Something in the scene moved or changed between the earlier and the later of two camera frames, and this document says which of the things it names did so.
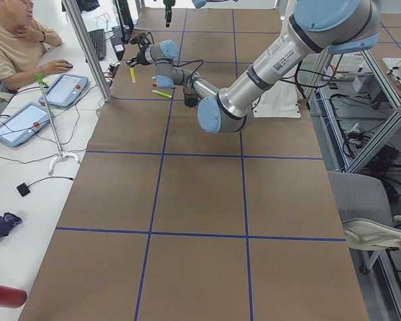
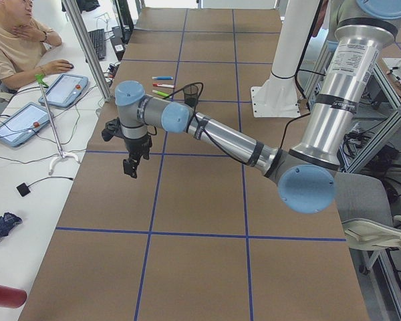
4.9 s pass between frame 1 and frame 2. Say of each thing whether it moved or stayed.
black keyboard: stayed
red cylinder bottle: stayed
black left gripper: moved
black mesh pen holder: stayed
